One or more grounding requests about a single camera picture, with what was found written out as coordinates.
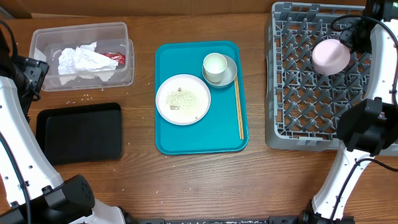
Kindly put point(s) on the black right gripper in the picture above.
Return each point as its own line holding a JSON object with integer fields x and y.
{"x": 345, "y": 36}

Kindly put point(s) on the black tray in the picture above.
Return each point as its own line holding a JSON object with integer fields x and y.
{"x": 81, "y": 133}

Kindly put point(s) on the cream cup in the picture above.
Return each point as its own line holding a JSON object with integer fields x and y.
{"x": 214, "y": 64}

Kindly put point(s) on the white napkin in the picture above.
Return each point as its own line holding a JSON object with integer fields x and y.
{"x": 83, "y": 60}

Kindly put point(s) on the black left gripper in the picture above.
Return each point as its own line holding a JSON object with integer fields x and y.
{"x": 37, "y": 71}

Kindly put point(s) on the wooden chopstick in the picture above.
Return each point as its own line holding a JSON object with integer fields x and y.
{"x": 237, "y": 105}

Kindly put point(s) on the clear plastic waste bin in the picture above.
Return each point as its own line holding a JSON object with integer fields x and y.
{"x": 47, "y": 46}

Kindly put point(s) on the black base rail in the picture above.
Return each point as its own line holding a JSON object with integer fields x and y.
{"x": 270, "y": 220}

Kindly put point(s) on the large white dirty plate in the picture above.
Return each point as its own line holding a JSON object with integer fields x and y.
{"x": 183, "y": 99}

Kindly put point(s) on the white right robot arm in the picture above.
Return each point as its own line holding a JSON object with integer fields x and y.
{"x": 370, "y": 126}

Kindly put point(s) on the teal serving tray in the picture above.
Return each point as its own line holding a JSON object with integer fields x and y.
{"x": 225, "y": 126}

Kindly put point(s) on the grey dishwasher rack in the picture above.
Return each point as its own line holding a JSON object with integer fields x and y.
{"x": 303, "y": 107}

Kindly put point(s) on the small pink bowl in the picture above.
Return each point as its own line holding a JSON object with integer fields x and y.
{"x": 330, "y": 57}

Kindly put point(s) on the red snack wrapper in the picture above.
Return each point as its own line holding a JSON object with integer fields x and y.
{"x": 115, "y": 58}

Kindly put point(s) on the grey bowl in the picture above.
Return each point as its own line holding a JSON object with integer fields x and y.
{"x": 228, "y": 77}

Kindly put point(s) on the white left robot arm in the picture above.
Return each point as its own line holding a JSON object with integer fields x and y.
{"x": 34, "y": 189}

